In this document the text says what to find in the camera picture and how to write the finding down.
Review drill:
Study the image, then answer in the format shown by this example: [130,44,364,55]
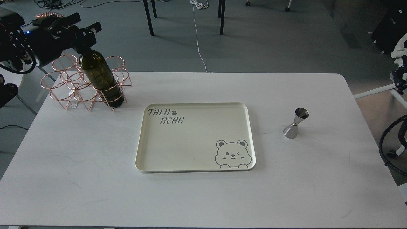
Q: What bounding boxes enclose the black cables on floor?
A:
[19,0,143,29]

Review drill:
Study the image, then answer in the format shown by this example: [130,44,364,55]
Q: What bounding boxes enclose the black table legs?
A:
[143,0,226,36]

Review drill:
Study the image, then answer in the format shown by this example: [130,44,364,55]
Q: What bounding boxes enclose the white floor cable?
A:
[190,0,213,73]

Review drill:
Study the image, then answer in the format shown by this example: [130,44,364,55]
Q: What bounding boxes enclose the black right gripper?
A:
[391,65,407,94]

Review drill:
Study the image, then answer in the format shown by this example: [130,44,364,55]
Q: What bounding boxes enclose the cream bear serving tray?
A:
[135,102,256,173]

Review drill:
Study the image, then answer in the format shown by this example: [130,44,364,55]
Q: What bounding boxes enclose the dark green wine bottle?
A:
[76,47,124,108]

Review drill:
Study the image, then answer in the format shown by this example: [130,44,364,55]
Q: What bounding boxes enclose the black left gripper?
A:
[25,13,102,66]

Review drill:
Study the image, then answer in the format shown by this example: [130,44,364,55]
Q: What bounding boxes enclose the black braided cable right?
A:
[378,115,407,177]

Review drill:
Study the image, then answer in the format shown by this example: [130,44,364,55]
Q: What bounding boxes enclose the steel double jigger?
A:
[283,108,309,139]

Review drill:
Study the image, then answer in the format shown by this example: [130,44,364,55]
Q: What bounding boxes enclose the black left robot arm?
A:
[0,7,102,74]

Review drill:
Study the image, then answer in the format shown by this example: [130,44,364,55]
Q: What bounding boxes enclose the black box background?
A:
[371,0,407,54]

